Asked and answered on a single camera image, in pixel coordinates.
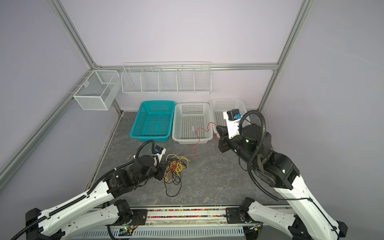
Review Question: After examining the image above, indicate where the red cable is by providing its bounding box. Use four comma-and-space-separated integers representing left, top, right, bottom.
191, 121, 220, 157

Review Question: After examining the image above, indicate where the cable bundle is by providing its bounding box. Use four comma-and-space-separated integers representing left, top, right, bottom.
162, 153, 191, 198

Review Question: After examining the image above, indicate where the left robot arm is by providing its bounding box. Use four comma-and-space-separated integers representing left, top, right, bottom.
12, 154, 166, 240

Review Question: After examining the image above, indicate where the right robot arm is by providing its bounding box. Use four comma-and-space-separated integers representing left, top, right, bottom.
217, 121, 348, 240

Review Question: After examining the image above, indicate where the right white plastic basket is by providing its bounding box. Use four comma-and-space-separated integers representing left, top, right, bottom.
209, 98, 247, 127

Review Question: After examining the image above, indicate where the white plastic basket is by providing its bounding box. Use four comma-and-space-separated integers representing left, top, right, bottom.
209, 98, 247, 127
172, 102, 213, 145

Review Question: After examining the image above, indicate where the middle white plastic basket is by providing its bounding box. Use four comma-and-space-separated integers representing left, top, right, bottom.
172, 102, 213, 145

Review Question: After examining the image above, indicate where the teal plastic basket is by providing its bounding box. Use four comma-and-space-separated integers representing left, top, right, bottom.
130, 101, 176, 142

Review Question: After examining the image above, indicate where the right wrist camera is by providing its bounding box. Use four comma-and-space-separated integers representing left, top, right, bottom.
223, 109, 242, 139

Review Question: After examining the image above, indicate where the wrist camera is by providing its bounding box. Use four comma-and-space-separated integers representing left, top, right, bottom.
152, 146, 166, 166
223, 109, 242, 139

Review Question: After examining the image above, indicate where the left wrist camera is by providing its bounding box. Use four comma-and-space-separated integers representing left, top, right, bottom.
152, 146, 166, 166

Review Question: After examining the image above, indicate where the front aluminium rail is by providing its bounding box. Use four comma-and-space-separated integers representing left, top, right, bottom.
74, 205, 313, 230

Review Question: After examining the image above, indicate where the white wire wall shelf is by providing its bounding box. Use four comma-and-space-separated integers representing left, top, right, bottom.
121, 62, 212, 94

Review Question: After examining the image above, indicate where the aluminium cage frame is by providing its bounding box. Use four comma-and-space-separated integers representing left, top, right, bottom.
1, 1, 314, 191

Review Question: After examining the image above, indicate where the white slotted cable duct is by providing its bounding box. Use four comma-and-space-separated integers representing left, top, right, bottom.
74, 226, 245, 240

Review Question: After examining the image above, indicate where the white mesh wall box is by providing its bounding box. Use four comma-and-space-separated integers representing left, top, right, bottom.
74, 70, 122, 111

